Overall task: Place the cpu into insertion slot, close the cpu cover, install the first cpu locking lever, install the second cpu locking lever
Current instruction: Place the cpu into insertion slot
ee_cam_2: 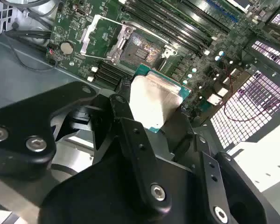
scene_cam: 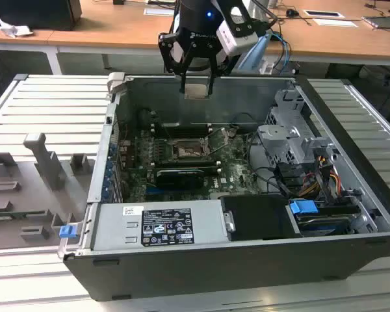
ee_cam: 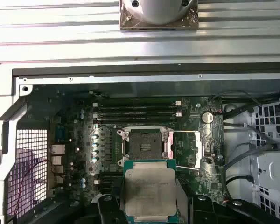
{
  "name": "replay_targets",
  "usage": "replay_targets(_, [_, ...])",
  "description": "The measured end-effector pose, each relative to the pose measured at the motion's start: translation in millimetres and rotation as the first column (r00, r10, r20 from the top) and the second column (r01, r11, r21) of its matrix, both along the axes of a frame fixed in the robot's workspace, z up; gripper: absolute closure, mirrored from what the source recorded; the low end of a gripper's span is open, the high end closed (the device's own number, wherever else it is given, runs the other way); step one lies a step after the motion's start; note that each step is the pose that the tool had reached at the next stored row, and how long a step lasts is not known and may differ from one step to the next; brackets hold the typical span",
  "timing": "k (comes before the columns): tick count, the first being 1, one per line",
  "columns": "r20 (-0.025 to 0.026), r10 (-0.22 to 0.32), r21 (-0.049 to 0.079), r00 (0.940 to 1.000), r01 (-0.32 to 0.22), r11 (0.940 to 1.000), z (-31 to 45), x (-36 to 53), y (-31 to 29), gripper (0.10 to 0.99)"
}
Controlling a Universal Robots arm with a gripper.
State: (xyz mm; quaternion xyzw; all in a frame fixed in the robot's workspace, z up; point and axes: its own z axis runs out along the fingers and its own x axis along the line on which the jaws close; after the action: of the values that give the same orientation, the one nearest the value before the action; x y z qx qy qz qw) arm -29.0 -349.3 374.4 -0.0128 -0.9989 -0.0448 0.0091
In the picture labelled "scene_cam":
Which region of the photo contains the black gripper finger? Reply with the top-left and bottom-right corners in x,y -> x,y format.
204,42 -> 235,98
158,31 -> 196,95

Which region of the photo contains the CPU with silver top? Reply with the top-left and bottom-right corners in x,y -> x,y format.
185,84 -> 210,99

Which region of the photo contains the metal socket cover frame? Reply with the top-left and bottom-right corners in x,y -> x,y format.
203,127 -> 232,156

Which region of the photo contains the CPU socket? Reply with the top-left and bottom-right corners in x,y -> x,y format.
170,137 -> 205,161

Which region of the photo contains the wooden office desk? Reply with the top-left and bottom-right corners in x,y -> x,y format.
0,0 -> 85,75
47,0 -> 390,68

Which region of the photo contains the silver metal drive cage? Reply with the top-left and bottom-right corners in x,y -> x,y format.
256,89 -> 337,170

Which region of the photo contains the green Dell motherboard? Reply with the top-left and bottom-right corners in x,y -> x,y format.
118,128 -> 264,202

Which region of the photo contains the black graphics card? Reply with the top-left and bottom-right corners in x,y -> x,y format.
155,167 -> 206,190

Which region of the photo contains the white paper sheet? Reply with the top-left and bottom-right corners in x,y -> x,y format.
313,18 -> 358,27

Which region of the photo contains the black box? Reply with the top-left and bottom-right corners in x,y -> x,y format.
0,0 -> 83,32

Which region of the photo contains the black plastic shroud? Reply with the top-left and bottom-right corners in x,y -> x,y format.
220,194 -> 302,242

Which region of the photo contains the crumpled white paper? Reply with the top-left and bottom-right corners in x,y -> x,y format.
0,18 -> 33,38

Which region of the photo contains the blue disk carrier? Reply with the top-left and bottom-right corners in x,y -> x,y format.
288,199 -> 318,215

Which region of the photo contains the grey power supply unit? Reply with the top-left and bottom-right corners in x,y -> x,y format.
92,200 -> 230,251

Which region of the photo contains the grey laptop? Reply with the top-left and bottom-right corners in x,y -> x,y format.
362,15 -> 390,32

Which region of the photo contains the grey parts rack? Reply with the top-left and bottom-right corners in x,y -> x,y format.
0,132 -> 97,251

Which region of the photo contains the open black PC case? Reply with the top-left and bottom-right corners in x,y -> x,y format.
63,71 -> 390,302

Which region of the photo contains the blue plastic latch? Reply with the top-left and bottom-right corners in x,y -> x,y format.
58,225 -> 76,240

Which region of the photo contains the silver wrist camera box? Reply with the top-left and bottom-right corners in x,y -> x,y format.
215,5 -> 268,53

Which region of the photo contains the grey case latch handle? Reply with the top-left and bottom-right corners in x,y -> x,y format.
107,71 -> 128,96

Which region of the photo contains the blue cable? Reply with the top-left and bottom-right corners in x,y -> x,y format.
272,31 -> 292,71

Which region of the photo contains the black cable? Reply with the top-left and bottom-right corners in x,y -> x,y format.
246,129 -> 291,196

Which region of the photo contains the yellow red wire bundle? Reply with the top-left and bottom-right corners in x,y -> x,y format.
295,155 -> 343,196

